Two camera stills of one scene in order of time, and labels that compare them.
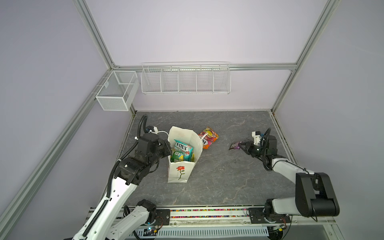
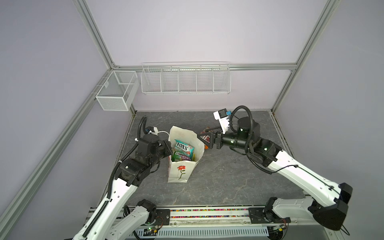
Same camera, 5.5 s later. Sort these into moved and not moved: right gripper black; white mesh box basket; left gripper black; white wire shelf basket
Moved: right gripper black
Not moved: left gripper black; white mesh box basket; white wire shelf basket
